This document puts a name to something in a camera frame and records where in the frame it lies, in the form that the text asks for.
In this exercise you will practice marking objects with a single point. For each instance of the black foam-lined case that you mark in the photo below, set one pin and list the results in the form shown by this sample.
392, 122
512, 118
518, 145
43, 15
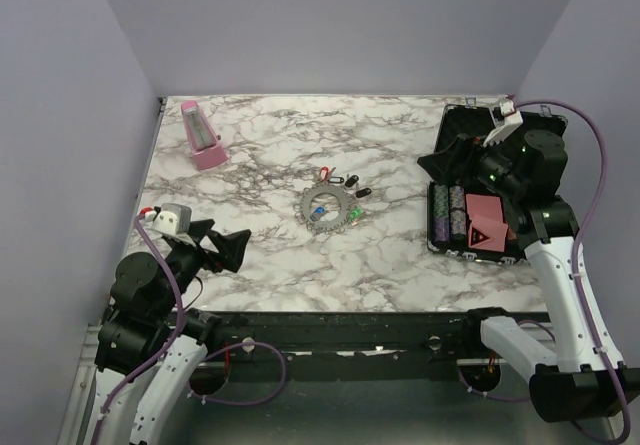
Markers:
535, 211

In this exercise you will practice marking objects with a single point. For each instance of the aluminium rail frame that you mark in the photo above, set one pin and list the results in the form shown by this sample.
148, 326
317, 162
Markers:
481, 378

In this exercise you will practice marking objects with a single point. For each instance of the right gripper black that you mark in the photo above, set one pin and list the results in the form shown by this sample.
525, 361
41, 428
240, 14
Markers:
441, 164

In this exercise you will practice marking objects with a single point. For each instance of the grey poker chip stack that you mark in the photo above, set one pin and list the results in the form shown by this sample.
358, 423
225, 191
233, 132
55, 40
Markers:
458, 216

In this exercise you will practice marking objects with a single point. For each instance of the pink warning card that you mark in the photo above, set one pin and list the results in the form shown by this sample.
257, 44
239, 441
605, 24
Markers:
487, 228

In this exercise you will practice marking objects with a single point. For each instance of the pink metronome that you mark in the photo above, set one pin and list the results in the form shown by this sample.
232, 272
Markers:
207, 152

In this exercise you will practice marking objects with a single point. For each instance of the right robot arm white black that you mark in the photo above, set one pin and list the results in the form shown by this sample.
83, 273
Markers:
555, 265

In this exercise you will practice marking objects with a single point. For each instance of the metal disc with key rings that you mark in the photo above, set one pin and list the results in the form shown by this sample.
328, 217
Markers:
309, 202

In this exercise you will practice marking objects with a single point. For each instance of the green key tag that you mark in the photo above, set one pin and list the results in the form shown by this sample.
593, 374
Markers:
355, 214

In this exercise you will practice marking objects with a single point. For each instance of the purple poker chip stack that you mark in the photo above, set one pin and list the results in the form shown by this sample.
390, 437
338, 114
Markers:
441, 213

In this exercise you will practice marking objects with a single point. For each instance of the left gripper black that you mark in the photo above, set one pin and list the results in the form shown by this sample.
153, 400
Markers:
231, 247

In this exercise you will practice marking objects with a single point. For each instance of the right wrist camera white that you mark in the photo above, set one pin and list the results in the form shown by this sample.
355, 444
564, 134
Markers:
511, 120

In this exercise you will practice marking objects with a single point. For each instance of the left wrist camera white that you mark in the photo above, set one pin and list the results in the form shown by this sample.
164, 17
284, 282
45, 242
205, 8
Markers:
173, 220

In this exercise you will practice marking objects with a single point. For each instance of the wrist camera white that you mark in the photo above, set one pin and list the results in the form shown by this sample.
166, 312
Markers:
511, 120
173, 220

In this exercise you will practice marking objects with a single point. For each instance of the black mounting base plate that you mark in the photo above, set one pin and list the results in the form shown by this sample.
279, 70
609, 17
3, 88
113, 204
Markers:
339, 346

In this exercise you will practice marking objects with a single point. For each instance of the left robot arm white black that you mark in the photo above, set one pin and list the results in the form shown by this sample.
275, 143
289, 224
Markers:
149, 341

